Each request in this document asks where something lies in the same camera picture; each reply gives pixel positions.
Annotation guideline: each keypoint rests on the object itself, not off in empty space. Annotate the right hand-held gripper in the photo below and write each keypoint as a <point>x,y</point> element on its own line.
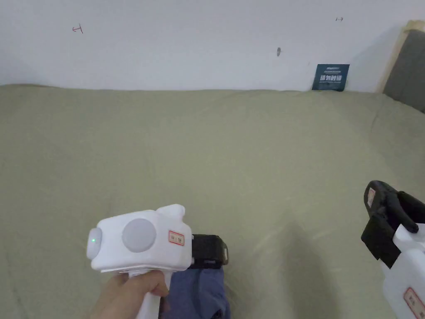
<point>406,265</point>

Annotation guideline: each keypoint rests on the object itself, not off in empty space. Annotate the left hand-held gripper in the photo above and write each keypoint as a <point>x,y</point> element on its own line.
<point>142,246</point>

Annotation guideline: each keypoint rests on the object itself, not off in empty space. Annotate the dark blue garment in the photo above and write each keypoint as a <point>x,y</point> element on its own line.
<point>199,295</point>

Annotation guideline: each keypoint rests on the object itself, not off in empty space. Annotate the person's left hand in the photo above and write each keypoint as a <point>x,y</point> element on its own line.
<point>126,292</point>

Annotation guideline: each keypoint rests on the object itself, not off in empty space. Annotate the bed with pale green sheet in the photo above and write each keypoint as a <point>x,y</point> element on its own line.
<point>199,149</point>

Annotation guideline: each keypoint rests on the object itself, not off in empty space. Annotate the dark blue sign card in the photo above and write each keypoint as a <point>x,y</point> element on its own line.
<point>330,78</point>

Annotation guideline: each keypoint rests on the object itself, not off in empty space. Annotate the grey padded headboard, wooden frame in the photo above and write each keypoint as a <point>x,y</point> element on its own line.
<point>406,73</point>

